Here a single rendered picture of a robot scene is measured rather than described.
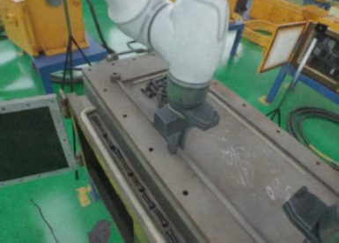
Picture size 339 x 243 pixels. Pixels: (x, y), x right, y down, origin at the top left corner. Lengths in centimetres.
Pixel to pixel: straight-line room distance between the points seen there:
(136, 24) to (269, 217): 51
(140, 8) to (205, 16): 13
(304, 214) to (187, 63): 30
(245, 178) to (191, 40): 39
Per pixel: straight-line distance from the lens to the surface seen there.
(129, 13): 45
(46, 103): 108
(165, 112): 49
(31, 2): 263
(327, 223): 37
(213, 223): 53
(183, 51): 38
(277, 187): 65
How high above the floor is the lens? 184
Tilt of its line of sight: 42 degrees down
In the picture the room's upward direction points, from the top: 9 degrees clockwise
